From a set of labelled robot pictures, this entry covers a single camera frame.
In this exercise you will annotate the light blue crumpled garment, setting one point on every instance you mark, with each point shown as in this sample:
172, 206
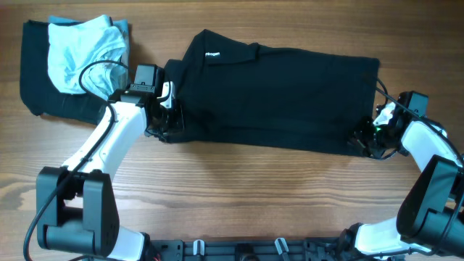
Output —
102, 78

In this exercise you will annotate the black polo shirt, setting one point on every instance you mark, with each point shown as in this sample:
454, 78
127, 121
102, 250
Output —
233, 92

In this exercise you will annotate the black folded garment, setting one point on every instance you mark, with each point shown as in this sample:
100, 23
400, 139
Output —
38, 93

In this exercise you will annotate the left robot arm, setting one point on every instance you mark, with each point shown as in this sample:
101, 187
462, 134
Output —
76, 208

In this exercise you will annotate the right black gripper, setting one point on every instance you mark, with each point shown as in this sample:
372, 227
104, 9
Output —
357, 139

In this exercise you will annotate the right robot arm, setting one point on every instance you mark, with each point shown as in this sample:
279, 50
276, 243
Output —
430, 219

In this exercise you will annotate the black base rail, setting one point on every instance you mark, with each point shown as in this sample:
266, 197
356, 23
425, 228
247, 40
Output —
311, 249

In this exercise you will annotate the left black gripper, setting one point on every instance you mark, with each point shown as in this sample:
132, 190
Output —
178, 125

